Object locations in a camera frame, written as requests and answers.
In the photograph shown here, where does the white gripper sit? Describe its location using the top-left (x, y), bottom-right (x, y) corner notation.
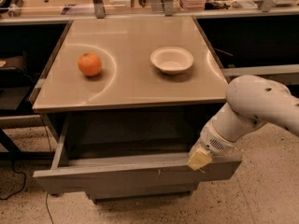
top-left (187, 121), bottom-right (235, 171)

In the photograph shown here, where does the grey top drawer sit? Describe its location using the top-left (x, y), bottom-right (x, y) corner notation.
top-left (34, 108), bottom-right (242, 195)

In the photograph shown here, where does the grey drawer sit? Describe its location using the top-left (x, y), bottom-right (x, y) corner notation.
top-left (87, 183), bottom-right (198, 201)
top-left (34, 108), bottom-right (242, 195)

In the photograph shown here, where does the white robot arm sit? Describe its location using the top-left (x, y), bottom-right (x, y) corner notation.
top-left (187, 75), bottom-right (299, 171)

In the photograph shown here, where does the grey drawer cabinet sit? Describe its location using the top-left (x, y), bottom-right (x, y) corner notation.
top-left (31, 15), bottom-right (238, 204)

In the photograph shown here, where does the grey bottom drawer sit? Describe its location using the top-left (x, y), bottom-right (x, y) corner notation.
top-left (87, 183), bottom-right (198, 201)

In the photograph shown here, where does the white paper bowl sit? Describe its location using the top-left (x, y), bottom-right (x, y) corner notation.
top-left (150, 47), bottom-right (194, 75)

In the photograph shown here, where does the orange fruit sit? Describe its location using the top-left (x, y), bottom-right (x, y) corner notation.
top-left (78, 52), bottom-right (102, 77)

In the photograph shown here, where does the black table leg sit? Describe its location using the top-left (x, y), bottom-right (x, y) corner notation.
top-left (0, 129), bottom-right (54, 161)

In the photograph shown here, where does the black tool on bench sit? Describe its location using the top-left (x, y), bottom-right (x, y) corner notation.
top-left (0, 0), bottom-right (23, 17)

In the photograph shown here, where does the metal frame post middle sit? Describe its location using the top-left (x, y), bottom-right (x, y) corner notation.
top-left (164, 0), bottom-right (173, 16)

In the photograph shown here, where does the black floor cable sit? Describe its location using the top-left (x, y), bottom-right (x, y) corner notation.
top-left (0, 115), bottom-right (55, 224)

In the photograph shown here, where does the metal frame post left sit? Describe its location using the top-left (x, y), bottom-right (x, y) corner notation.
top-left (93, 0), bottom-right (105, 19)

